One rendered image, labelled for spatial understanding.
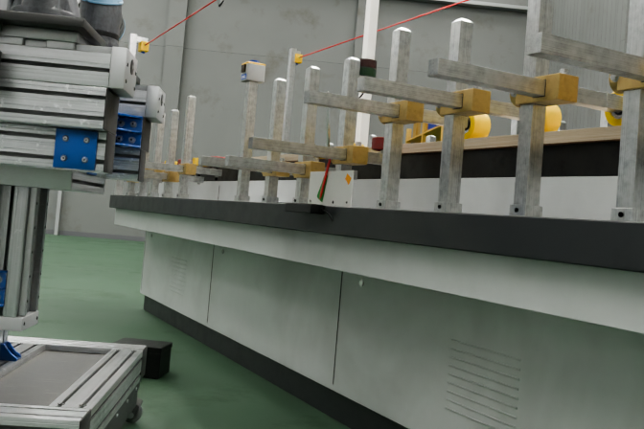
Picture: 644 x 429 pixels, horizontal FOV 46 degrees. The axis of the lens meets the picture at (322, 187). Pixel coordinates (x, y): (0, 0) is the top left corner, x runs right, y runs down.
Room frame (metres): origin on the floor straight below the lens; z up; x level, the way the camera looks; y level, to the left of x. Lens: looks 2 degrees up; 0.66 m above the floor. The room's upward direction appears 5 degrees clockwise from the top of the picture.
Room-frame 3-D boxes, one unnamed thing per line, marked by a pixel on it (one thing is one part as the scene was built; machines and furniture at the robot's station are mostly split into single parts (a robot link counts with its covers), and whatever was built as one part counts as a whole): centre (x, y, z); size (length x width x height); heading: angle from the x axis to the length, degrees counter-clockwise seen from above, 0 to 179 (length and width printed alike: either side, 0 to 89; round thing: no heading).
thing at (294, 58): (5.15, 0.26, 1.25); 0.09 x 0.08 x 1.10; 27
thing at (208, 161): (2.53, 0.21, 0.81); 0.44 x 0.03 x 0.04; 117
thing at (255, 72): (2.82, 0.29, 1.18); 0.07 x 0.07 x 0.08; 27
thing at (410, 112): (1.91, -0.18, 0.95); 0.14 x 0.06 x 0.05; 27
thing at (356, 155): (2.13, -0.07, 0.85); 0.14 x 0.06 x 0.05; 27
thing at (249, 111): (2.82, 0.30, 0.93); 0.05 x 0.05 x 0.45; 27
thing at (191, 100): (3.48, 0.64, 0.94); 0.04 x 0.04 x 0.48; 27
